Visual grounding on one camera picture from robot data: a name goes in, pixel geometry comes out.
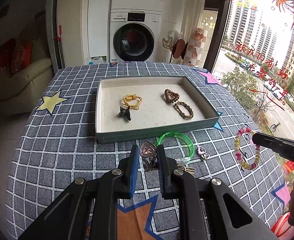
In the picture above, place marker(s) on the beige hair clip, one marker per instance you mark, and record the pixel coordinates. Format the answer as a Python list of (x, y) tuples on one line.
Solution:
[(185, 168)]

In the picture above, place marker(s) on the green jewelry tray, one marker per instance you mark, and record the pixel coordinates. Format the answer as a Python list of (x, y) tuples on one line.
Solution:
[(154, 116)]

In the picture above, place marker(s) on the red cushion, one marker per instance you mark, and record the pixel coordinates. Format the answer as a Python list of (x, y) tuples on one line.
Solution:
[(21, 57)]

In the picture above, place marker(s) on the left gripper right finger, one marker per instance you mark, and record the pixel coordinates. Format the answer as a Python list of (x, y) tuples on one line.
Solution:
[(166, 166)]

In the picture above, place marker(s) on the red handled mop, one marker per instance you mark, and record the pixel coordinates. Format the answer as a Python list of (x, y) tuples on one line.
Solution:
[(60, 56)]

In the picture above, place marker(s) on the green translucent bangle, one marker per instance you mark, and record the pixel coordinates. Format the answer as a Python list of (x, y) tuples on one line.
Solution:
[(183, 140)]

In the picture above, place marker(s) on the brown round hanging item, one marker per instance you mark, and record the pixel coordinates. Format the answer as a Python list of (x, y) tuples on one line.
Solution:
[(179, 49)]

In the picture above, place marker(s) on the cream sofa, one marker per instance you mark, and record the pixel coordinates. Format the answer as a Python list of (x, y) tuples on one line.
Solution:
[(20, 93)]

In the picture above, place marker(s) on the black claw hair clip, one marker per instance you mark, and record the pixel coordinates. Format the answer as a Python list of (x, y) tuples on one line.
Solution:
[(125, 113)]

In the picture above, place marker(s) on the pink checked bag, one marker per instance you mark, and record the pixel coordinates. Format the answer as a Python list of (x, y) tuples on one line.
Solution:
[(195, 47)]

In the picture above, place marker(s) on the white washing machine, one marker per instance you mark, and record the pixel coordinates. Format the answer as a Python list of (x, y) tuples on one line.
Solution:
[(133, 35)]

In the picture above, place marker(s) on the pink heart gem brooch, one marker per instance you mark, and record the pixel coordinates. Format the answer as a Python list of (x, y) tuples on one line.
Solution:
[(149, 156)]

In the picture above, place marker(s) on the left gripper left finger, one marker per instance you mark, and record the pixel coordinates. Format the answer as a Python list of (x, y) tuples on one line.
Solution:
[(133, 164)]

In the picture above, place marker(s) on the purple gem charm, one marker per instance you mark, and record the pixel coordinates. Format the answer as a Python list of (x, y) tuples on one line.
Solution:
[(201, 151)]

